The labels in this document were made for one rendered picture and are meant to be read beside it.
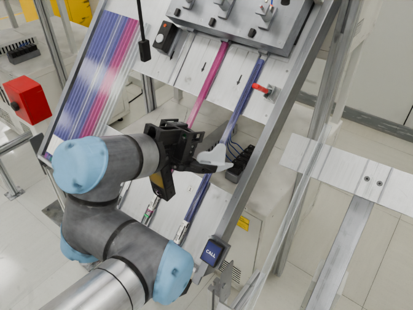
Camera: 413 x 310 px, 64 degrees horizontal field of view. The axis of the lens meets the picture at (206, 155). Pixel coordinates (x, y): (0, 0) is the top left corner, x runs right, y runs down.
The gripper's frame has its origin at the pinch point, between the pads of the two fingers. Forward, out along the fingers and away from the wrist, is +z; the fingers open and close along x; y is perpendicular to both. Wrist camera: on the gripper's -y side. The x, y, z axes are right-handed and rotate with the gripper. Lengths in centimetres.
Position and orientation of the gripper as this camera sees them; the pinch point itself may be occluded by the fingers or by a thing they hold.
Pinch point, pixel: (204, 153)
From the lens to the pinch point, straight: 74.2
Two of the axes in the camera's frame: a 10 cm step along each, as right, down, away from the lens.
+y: 2.9, -9.1, -3.1
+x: -7.9, -4.1, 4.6
